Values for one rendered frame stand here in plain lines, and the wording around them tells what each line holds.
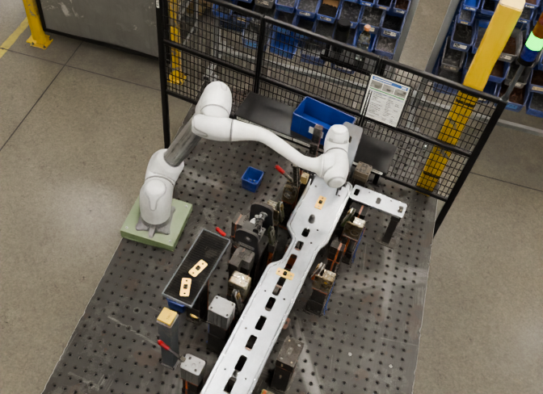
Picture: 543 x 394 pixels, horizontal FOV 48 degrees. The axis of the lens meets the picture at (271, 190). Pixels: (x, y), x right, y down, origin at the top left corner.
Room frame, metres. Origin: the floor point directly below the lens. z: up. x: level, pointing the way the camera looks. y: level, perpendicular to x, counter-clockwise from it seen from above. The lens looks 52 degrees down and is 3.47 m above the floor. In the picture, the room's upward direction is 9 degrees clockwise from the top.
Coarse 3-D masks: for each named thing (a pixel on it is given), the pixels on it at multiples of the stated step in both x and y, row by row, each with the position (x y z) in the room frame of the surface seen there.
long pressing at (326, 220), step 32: (320, 192) 1.98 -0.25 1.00; (288, 224) 1.74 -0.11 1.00; (320, 224) 1.78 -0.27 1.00; (288, 256) 1.57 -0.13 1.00; (256, 288) 1.37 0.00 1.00; (288, 288) 1.39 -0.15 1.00; (256, 320) 1.21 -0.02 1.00; (224, 352) 1.04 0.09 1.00; (256, 352) 1.07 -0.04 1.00; (224, 384) 0.91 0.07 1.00
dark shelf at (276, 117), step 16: (256, 96) 2.58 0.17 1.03; (240, 112) 2.43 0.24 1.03; (256, 112) 2.45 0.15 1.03; (272, 112) 2.47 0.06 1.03; (288, 112) 2.49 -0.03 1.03; (272, 128) 2.35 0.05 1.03; (288, 128) 2.37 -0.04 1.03; (304, 144) 2.29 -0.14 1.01; (320, 144) 2.29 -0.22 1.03; (368, 144) 2.34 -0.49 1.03; (384, 144) 2.36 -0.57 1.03; (368, 160) 2.23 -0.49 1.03; (384, 160) 2.24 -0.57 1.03
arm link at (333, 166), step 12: (240, 132) 1.85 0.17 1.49; (252, 132) 1.87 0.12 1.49; (264, 132) 1.87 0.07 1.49; (276, 144) 1.82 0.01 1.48; (288, 156) 1.78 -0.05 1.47; (300, 156) 1.77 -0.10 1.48; (324, 156) 1.78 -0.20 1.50; (336, 156) 1.78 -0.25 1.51; (312, 168) 1.73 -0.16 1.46; (324, 168) 1.72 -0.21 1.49; (336, 168) 1.72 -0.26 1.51; (348, 168) 1.76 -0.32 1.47; (324, 180) 1.69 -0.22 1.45; (336, 180) 1.67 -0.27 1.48
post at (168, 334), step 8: (176, 320) 1.10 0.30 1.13; (160, 328) 1.07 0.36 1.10; (168, 328) 1.05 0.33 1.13; (176, 328) 1.09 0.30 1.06; (160, 336) 1.07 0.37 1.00; (168, 336) 1.05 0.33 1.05; (176, 336) 1.10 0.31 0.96; (168, 344) 1.06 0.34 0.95; (176, 344) 1.10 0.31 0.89; (168, 352) 1.06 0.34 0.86; (176, 352) 1.09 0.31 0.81; (168, 360) 1.06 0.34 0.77; (176, 360) 1.09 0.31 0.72
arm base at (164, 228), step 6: (174, 210) 1.89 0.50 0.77; (138, 222) 1.77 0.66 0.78; (144, 222) 1.76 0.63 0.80; (168, 222) 1.80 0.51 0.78; (138, 228) 1.73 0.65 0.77; (144, 228) 1.74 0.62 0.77; (150, 228) 1.73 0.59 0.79; (156, 228) 1.74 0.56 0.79; (162, 228) 1.76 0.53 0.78; (168, 228) 1.77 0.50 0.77; (150, 234) 1.70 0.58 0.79; (168, 234) 1.74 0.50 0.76
